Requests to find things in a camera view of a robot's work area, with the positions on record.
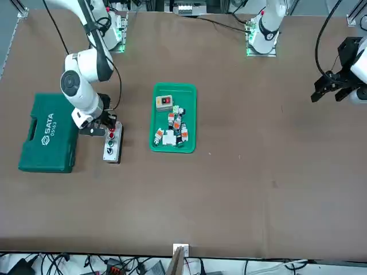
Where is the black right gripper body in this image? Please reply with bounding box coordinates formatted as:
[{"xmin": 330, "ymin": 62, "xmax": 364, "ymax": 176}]
[{"xmin": 96, "ymin": 92, "xmax": 113, "ymax": 117}]

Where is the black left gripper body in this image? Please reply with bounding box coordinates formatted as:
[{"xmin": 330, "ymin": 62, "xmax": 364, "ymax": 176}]
[{"xmin": 337, "ymin": 36, "xmax": 364, "ymax": 77}]

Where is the white button box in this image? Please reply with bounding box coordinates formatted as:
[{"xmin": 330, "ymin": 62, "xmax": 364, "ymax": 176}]
[{"xmin": 103, "ymin": 121, "xmax": 124, "ymax": 165}]

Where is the black box red display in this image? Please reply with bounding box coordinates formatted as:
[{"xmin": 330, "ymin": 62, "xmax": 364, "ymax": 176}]
[{"xmin": 105, "ymin": 258, "xmax": 123, "ymax": 273}]

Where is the green SATA tool case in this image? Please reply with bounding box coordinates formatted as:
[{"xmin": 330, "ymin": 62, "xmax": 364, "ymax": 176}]
[{"xmin": 18, "ymin": 92, "xmax": 80, "ymax": 174}]

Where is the white circuit breaker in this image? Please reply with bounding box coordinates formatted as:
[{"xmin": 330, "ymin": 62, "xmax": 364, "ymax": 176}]
[{"xmin": 162, "ymin": 129, "xmax": 177, "ymax": 147}]

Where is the green plastic tray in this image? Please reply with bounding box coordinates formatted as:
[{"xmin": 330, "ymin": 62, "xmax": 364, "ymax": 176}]
[{"xmin": 149, "ymin": 82, "xmax": 198, "ymax": 154}]

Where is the white power strip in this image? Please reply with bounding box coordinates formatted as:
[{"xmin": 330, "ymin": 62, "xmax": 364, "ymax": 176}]
[{"xmin": 173, "ymin": 2, "xmax": 208, "ymax": 16}]

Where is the white paper label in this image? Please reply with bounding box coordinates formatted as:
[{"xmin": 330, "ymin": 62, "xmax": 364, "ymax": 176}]
[{"xmin": 172, "ymin": 243, "xmax": 190, "ymax": 257}]

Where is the grey power adapter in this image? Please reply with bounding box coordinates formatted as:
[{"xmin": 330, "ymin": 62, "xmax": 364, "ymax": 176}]
[{"xmin": 148, "ymin": 260, "xmax": 166, "ymax": 275}]

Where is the brown cardboard piece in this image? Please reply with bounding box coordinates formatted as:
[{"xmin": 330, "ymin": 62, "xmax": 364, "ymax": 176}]
[{"xmin": 166, "ymin": 246, "xmax": 186, "ymax": 275}]

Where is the black power adapter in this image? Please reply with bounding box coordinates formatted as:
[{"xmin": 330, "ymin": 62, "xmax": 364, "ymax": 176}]
[{"xmin": 0, "ymin": 257, "xmax": 33, "ymax": 275}]

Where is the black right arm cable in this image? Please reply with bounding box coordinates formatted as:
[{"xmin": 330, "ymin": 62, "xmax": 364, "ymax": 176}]
[{"xmin": 42, "ymin": 0, "xmax": 123, "ymax": 111}]

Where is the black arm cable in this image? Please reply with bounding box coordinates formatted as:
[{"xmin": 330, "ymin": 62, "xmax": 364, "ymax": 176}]
[
  {"xmin": 314, "ymin": 0, "xmax": 344, "ymax": 80},
  {"xmin": 42, "ymin": 0, "xmax": 123, "ymax": 111}
]

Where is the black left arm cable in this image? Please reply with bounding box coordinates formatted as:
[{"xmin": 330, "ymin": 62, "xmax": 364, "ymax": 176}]
[{"xmin": 314, "ymin": 0, "xmax": 344, "ymax": 80}]

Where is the aluminium frame bracket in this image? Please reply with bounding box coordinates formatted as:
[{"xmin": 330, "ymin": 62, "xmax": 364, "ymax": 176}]
[
  {"xmin": 16, "ymin": 5, "xmax": 30, "ymax": 20},
  {"xmin": 346, "ymin": 0, "xmax": 367, "ymax": 27}
]

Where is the grey switch box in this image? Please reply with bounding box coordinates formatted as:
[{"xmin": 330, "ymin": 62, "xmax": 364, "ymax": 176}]
[{"xmin": 155, "ymin": 95, "xmax": 174, "ymax": 112}]

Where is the black table cable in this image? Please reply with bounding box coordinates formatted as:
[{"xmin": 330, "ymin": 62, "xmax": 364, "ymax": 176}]
[{"xmin": 197, "ymin": 13, "xmax": 251, "ymax": 34}]

